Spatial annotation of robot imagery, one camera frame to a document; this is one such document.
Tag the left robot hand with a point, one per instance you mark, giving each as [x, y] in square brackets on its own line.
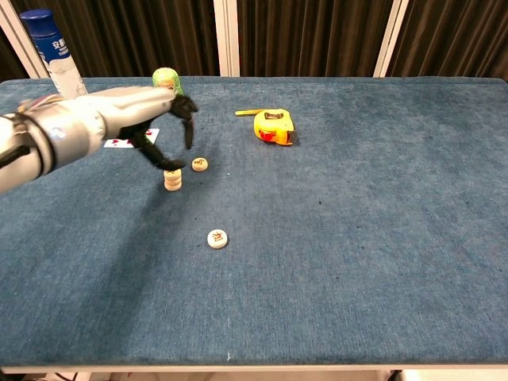
[135, 105]

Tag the red hearts playing card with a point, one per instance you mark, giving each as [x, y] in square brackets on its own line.
[152, 135]

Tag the green nesting doll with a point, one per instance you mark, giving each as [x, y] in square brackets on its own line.
[164, 77]

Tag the black pleated curtain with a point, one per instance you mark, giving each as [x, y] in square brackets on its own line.
[10, 59]
[456, 35]
[309, 35]
[139, 35]

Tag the clear bottle with blue cap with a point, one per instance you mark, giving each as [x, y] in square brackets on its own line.
[51, 59]

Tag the yellow tape measure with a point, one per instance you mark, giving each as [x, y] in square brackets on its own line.
[274, 127]

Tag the blue felt table cloth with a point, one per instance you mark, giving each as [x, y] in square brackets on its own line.
[317, 238]

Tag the white metal frame post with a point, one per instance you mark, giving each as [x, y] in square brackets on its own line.
[227, 35]
[391, 35]
[16, 28]

